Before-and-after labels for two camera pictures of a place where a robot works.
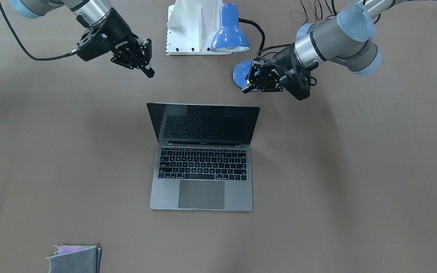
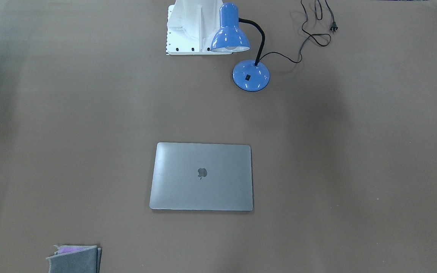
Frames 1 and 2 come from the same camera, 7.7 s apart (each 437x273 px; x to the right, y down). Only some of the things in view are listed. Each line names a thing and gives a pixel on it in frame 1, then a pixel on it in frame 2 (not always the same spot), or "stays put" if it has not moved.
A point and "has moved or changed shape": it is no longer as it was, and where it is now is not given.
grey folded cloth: (76, 259) stays put
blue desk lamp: (228, 38) stays put
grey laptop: (203, 160) has moved or changed shape
